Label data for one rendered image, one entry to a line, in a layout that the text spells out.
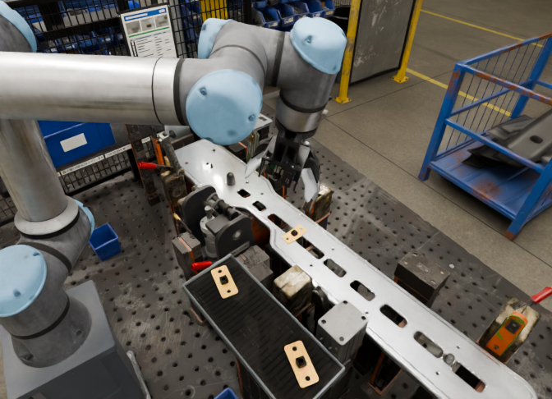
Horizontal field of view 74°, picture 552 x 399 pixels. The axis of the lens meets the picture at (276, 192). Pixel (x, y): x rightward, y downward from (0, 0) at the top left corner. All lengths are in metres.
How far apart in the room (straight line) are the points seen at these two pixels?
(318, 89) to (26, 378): 0.80
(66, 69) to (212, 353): 1.03
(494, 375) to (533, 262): 1.87
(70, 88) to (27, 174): 0.35
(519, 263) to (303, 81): 2.44
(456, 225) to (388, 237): 1.28
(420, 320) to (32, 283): 0.87
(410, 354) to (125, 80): 0.85
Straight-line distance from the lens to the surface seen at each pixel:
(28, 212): 0.84
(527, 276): 2.77
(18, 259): 0.84
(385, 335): 1.02
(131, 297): 1.49
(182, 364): 1.31
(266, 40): 0.52
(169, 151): 1.29
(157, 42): 1.80
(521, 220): 2.83
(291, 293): 0.95
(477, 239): 2.84
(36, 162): 0.77
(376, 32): 4.15
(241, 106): 0.38
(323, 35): 0.51
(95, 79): 0.45
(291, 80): 0.52
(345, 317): 0.89
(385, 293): 1.09
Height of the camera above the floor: 1.87
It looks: 41 degrees down
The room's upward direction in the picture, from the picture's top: straight up
